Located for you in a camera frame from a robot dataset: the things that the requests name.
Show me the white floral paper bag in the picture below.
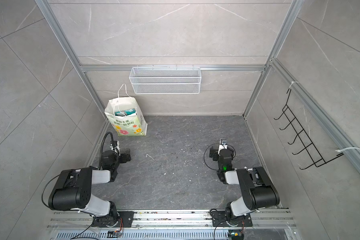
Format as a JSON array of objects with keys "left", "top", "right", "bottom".
[{"left": 105, "top": 84, "right": 148, "bottom": 136}]

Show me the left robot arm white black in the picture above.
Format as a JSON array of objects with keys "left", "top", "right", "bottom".
[{"left": 41, "top": 132, "right": 131, "bottom": 228}]

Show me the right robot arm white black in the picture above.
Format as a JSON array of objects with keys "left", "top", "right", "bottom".
[{"left": 206, "top": 140, "right": 280, "bottom": 228}]

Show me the teal snack packet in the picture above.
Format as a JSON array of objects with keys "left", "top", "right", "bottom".
[{"left": 115, "top": 108, "right": 136, "bottom": 117}]

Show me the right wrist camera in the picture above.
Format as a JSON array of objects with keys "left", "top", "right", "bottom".
[{"left": 219, "top": 139, "right": 228, "bottom": 149}]

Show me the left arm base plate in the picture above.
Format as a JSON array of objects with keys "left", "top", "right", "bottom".
[{"left": 91, "top": 211, "right": 134, "bottom": 228}]

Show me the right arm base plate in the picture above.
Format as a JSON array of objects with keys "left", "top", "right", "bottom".
[{"left": 209, "top": 209, "right": 253, "bottom": 228}]

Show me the white wire mesh basket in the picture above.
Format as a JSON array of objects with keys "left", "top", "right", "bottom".
[{"left": 129, "top": 67, "right": 202, "bottom": 95}]

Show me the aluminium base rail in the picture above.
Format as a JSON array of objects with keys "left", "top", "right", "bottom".
[{"left": 41, "top": 209, "right": 301, "bottom": 240}]

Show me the black wire hook rack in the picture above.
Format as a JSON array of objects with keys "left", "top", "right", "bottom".
[{"left": 274, "top": 89, "right": 344, "bottom": 170}]

